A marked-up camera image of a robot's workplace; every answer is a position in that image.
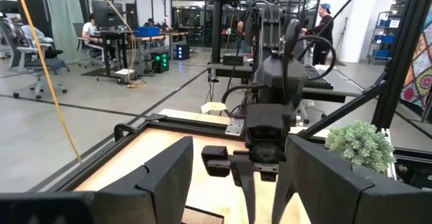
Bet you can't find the person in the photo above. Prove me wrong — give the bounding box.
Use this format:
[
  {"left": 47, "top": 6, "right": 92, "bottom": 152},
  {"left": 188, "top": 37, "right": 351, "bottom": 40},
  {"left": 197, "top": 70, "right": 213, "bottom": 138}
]
[
  {"left": 82, "top": 13, "right": 117, "bottom": 62},
  {"left": 301, "top": 3, "right": 335, "bottom": 66}
]

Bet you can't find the colourful patterned fabric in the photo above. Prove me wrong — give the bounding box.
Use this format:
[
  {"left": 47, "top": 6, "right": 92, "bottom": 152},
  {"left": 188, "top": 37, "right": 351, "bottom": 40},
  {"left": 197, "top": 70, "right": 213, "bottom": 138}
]
[{"left": 400, "top": 21, "right": 432, "bottom": 112}]

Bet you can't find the blue plastic bin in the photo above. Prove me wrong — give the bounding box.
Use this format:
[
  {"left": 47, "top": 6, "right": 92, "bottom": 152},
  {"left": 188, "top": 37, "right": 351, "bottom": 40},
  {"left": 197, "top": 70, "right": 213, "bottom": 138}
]
[{"left": 135, "top": 26, "right": 161, "bottom": 38}]

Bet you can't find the thick yellow hanging cable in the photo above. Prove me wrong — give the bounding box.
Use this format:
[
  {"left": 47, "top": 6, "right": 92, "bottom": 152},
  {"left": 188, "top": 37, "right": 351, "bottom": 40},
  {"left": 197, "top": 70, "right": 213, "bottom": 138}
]
[{"left": 13, "top": 0, "right": 83, "bottom": 164}]

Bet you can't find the computer with blue lights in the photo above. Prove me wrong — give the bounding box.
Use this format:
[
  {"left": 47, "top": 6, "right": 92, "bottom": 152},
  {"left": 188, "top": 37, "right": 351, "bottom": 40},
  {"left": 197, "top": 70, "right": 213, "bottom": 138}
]
[{"left": 175, "top": 44, "right": 191, "bottom": 61}]

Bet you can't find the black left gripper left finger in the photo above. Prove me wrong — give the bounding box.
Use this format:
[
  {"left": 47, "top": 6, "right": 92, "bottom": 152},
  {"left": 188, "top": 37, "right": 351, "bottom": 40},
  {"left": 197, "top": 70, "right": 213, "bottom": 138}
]
[{"left": 93, "top": 136, "right": 195, "bottom": 224}]

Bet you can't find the green artificial plant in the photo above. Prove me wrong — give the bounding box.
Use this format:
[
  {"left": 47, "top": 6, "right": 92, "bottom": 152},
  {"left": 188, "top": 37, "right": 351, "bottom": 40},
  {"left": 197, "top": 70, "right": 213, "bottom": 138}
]
[{"left": 324, "top": 120, "right": 396, "bottom": 173}]

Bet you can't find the black curved handle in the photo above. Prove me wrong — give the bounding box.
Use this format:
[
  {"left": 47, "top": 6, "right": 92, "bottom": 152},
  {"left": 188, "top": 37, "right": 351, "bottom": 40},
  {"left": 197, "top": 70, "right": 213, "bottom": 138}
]
[{"left": 113, "top": 123, "right": 138, "bottom": 143}]

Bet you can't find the black keyboard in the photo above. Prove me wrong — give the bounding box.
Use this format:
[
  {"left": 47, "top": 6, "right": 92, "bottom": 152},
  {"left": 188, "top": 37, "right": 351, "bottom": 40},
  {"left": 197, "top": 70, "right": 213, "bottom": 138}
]
[{"left": 302, "top": 64, "right": 334, "bottom": 90}]

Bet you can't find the black mesh desk organizer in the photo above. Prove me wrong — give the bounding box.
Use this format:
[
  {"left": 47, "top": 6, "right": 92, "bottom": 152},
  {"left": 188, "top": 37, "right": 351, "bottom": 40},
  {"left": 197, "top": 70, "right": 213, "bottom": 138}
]
[{"left": 181, "top": 205, "right": 225, "bottom": 224}]

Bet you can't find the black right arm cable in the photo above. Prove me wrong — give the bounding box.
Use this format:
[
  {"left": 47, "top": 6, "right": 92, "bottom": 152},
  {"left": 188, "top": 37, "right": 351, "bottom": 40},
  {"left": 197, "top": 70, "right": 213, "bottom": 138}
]
[{"left": 282, "top": 18, "right": 338, "bottom": 82}]

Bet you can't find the wooden workbench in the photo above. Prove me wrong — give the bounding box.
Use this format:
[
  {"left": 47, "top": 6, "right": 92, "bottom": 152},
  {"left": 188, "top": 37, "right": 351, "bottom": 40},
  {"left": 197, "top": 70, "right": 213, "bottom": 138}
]
[{"left": 134, "top": 31, "right": 190, "bottom": 75}]

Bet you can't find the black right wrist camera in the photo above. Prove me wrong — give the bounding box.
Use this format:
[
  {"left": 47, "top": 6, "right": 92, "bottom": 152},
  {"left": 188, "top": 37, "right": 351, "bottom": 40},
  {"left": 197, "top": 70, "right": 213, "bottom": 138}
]
[{"left": 244, "top": 103, "right": 294, "bottom": 143}]

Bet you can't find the black partition panel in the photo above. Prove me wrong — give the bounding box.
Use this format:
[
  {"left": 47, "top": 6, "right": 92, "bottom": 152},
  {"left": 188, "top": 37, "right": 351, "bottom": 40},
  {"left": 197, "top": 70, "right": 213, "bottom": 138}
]
[{"left": 15, "top": 0, "right": 48, "bottom": 38}]

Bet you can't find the grey office chair with jacket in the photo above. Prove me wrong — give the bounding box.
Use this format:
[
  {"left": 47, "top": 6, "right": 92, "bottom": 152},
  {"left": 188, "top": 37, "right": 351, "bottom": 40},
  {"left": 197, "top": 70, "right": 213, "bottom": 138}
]
[{"left": 0, "top": 14, "right": 71, "bottom": 101}]

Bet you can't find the black standing desk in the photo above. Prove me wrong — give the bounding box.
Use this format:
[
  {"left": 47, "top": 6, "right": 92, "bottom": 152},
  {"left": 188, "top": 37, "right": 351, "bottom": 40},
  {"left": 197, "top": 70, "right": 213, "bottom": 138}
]
[{"left": 96, "top": 30, "right": 136, "bottom": 82}]

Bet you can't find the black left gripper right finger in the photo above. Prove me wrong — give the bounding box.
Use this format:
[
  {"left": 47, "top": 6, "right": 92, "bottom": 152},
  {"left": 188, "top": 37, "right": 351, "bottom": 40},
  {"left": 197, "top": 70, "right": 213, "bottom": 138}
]
[{"left": 284, "top": 135, "right": 423, "bottom": 224}]

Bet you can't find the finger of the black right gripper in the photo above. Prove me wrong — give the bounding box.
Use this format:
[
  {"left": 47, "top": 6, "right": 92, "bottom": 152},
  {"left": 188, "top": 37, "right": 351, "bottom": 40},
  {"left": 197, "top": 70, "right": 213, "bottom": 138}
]
[
  {"left": 271, "top": 161, "right": 296, "bottom": 224},
  {"left": 232, "top": 159, "right": 257, "bottom": 224}
]

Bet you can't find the small black desk box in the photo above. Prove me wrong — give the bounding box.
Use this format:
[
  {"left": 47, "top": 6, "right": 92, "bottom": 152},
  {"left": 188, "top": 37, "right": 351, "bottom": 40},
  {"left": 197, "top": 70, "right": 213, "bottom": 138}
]
[{"left": 222, "top": 54, "right": 244, "bottom": 66}]

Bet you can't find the white paper tag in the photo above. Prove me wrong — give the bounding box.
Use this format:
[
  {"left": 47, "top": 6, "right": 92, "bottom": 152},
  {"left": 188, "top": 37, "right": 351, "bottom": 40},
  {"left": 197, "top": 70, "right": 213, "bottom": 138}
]
[{"left": 200, "top": 101, "right": 227, "bottom": 115}]

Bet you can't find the metal shelf with blue bins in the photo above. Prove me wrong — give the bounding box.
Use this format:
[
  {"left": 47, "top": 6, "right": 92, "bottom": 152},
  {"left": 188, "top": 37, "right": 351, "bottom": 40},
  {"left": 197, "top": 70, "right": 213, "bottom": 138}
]
[{"left": 367, "top": 10, "right": 401, "bottom": 65}]

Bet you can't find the black desktop monitor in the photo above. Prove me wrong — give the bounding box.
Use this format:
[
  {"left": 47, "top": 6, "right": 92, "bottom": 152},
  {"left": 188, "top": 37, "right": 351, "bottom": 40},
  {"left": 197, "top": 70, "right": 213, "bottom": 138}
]
[{"left": 91, "top": 0, "right": 126, "bottom": 29}]

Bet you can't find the black upright rig post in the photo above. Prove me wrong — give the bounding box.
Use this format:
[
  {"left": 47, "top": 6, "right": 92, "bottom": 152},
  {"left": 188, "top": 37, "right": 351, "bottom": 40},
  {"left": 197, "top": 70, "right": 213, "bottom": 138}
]
[{"left": 371, "top": 0, "right": 432, "bottom": 130}]

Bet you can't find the white office chair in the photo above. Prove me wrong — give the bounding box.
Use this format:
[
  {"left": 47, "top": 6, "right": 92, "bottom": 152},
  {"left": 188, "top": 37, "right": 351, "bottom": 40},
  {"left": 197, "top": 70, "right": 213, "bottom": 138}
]
[{"left": 76, "top": 36, "right": 105, "bottom": 69}]

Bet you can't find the pale green curtain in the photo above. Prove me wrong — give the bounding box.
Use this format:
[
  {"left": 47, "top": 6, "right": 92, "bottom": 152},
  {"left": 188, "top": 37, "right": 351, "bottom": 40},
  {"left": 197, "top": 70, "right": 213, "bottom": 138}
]
[{"left": 45, "top": 0, "right": 85, "bottom": 63}]

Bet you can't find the computer with green lights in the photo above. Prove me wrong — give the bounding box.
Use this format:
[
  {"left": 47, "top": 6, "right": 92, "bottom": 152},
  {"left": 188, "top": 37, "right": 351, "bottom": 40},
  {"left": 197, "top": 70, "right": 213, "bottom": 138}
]
[{"left": 151, "top": 51, "right": 170, "bottom": 74}]

